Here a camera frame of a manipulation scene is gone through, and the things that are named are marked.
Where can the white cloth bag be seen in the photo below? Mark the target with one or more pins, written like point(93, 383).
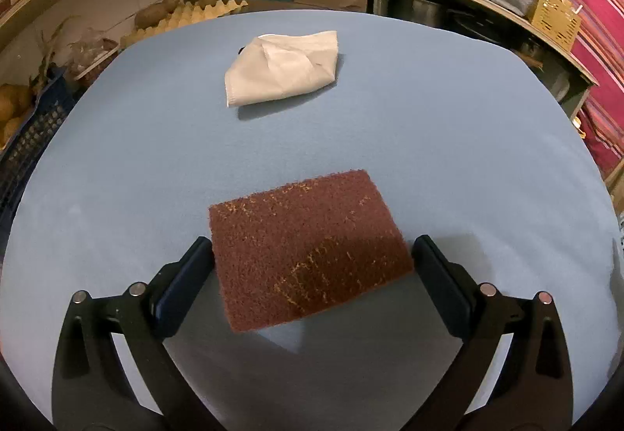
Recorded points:
point(282, 68)

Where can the yellow box with sticks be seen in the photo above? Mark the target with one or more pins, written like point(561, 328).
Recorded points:
point(555, 19)

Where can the brown scouring pad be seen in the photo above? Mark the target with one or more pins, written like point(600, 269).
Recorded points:
point(302, 245)

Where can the large potato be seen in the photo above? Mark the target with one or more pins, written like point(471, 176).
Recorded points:
point(156, 10)

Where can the pile of yellow produce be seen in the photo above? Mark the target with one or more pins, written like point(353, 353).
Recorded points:
point(12, 114)

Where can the yellow egg tray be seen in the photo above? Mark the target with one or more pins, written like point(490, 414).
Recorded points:
point(195, 19)

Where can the pink striped blanket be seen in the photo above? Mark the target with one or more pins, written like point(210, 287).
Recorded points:
point(599, 21)

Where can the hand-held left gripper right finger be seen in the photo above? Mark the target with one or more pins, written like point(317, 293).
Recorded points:
point(441, 284)

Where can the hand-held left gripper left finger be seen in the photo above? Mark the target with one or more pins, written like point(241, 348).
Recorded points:
point(185, 284)

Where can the metal pot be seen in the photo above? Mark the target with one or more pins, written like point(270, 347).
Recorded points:
point(417, 9)

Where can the wooden cabinet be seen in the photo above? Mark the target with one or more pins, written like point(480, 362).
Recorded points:
point(487, 2)

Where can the red-rimmed basket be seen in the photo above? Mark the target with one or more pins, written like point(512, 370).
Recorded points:
point(97, 63)

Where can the blue plastic crate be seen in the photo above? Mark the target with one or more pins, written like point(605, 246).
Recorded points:
point(29, 153)

